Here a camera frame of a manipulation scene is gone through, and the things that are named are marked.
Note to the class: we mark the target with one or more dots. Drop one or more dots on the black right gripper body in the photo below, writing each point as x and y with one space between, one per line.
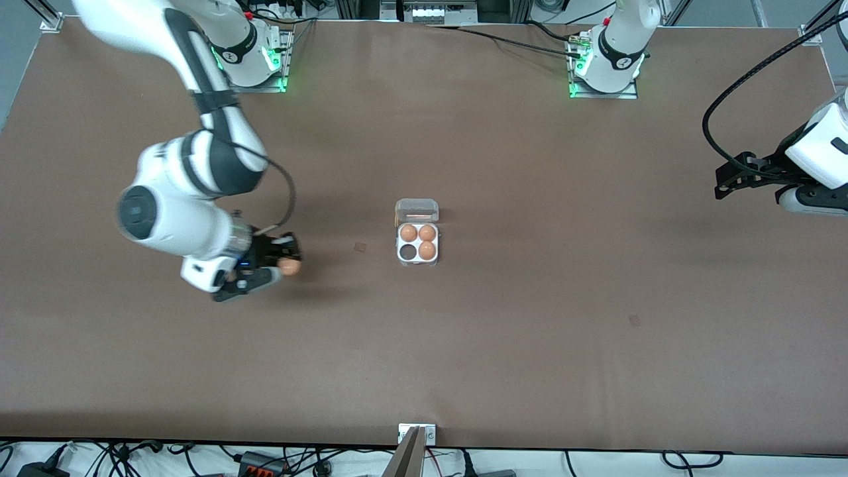
265 251

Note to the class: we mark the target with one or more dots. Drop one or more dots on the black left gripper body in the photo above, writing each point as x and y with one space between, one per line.
774 166

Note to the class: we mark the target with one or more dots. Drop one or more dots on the brown egg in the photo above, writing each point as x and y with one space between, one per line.
427 250
409 232
290 266
427 232

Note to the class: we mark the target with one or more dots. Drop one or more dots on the clear plastic egg box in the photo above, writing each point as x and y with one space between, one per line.
416 212

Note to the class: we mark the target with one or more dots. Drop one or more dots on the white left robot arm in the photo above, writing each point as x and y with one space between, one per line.
616 66

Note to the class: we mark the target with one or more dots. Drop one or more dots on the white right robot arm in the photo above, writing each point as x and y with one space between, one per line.
172 225

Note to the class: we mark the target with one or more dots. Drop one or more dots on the grey electrical terminal box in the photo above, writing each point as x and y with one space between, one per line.
437 10

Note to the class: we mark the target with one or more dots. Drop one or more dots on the black power strip orange switches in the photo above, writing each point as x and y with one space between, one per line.
262 465

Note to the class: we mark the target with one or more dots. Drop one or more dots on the aluminium profile bar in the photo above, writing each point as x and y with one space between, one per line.
405 457

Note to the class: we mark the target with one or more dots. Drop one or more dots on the black power adapter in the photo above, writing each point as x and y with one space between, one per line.
40 471

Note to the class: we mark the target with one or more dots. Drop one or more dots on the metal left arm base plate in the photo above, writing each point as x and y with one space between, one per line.
629 94

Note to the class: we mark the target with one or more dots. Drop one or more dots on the metal table corner bracket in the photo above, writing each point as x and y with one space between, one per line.
809 34
50 23

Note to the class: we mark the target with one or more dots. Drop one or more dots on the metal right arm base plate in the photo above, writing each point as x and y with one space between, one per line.
283 73

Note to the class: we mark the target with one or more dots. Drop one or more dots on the metal table edge bracket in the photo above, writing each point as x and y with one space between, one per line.
430 434

